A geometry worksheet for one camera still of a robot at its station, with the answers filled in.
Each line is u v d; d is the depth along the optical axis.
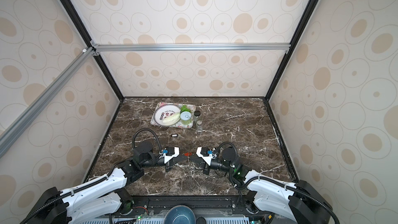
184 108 1.03
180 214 0.71
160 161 0.64
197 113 1.00
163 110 1.11
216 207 0.75
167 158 0.61
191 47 0.92
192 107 1.13
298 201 0.42
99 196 0.49
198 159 0.66
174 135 1.00
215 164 0.65
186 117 1.01
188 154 0.63
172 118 1.03
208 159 0.63
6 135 0.51
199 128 1.03
